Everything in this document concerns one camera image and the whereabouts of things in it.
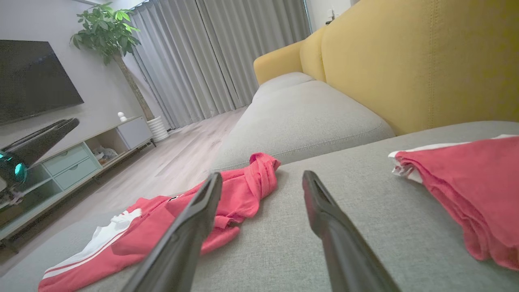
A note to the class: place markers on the grey toy in cabinet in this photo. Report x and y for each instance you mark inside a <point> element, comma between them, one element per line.
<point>104,154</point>

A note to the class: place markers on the grey sofa seat cushion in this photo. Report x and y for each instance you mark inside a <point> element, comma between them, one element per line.
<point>300,121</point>
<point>279,81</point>

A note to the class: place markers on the wood and mint TV cabinet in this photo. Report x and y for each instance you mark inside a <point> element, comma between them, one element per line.
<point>69,166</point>

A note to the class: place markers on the white wall outlet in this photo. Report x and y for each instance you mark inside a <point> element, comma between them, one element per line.
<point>331,13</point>

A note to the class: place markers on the potted green tree plant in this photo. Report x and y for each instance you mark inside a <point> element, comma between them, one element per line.
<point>106,34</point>

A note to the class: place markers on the red and white shirt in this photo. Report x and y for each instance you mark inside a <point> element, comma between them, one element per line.
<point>162,219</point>

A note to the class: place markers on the black wall television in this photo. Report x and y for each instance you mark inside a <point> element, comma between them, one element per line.
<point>32,81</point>

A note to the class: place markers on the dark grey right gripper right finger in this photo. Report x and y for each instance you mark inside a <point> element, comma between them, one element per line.
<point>348,255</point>

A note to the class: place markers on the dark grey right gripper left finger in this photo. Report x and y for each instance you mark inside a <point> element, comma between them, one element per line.
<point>178,247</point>

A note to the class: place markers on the large grey sofa seat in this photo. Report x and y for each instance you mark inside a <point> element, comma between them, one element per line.
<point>284,251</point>

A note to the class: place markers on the small white figurine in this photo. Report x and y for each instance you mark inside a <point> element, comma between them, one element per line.
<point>122,117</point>

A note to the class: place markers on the folded red garment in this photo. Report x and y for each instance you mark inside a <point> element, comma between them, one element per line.
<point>474,186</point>

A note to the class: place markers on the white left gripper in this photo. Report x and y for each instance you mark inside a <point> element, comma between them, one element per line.
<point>10,172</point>

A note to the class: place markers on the grey pleated curtain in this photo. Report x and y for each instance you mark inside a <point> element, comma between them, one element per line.
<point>202,52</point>

